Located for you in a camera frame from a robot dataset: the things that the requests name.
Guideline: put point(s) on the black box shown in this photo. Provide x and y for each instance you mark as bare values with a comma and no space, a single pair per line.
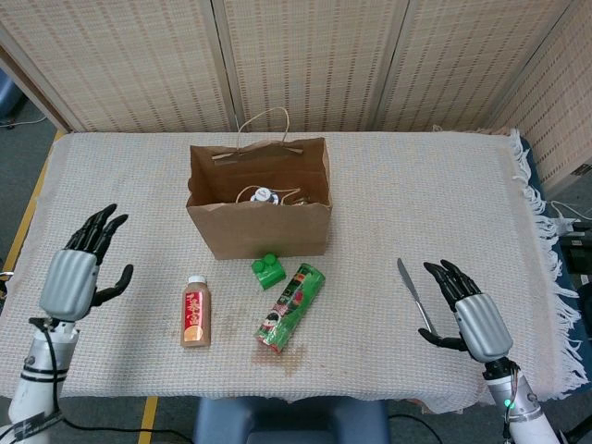
578,254

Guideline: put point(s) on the bamboo folding screen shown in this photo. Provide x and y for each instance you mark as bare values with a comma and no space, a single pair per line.
139,69

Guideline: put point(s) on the white woven tablecloth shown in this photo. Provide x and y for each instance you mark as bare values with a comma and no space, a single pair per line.
115,185

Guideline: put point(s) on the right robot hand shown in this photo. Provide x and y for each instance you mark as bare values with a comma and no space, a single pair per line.
483,328

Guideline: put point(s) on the blue padded seat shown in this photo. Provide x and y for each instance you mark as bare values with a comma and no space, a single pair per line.
291,416

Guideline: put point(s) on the tea bottle with red label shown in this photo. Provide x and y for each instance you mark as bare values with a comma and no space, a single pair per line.
195,314

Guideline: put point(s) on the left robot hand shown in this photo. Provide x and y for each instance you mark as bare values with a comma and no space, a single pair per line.
69,282

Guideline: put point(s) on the green plastic toy block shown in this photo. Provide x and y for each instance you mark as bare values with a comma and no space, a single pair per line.
268,275

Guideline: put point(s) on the green chips can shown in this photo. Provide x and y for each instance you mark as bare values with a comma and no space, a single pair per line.
289,314

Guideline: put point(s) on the silver table knife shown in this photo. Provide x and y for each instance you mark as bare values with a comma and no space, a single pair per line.
409,287

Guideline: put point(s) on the blue rounded object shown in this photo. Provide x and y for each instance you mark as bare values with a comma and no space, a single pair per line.
8,97

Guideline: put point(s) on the brown paper bag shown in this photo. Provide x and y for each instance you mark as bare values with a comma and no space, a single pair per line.
259,231

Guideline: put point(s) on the clear plastic water bottle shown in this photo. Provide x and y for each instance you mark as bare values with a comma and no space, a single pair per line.
262,194

